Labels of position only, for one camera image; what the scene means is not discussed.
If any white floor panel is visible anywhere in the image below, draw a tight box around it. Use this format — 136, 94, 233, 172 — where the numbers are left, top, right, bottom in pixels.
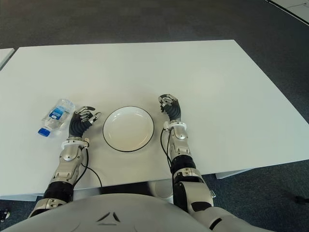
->
264, 0, 309, 19

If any white neighbouring table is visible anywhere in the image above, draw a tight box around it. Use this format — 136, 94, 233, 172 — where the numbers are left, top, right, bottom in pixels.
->
0, 47, 15, 70

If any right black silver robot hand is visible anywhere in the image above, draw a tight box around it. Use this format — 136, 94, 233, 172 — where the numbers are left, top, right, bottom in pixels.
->
158, 93, 182, 122

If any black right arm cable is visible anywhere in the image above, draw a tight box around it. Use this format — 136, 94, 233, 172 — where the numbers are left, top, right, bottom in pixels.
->
160, 127, 174, 170

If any grey robot torso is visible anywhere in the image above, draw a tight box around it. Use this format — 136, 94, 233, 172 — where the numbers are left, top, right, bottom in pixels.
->
0, 192, 276, 232

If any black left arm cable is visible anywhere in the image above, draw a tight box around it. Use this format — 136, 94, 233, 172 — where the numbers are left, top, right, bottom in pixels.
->
81, 139, 103, 189

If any clear water bottle blue cap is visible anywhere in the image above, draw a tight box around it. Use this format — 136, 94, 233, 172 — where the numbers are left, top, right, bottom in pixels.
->
37, 98, 77, 137

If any white table base panel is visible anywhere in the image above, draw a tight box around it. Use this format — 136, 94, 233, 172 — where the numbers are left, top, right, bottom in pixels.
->
215, 166, 252, 180

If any black stand on floor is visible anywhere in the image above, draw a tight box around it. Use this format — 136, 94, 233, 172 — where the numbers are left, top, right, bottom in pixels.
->
0, 208, 11, 222

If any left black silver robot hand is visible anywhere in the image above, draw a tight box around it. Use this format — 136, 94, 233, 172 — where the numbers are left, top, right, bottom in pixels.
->
69, 105, 102, 140

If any white plate black rim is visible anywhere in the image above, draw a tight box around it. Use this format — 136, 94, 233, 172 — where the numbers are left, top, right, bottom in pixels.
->
102, 106, 155, 153

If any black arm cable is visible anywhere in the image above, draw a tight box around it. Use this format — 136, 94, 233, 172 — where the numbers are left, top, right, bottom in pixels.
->
81, 139, 103, 189
160, 127, 174, 170

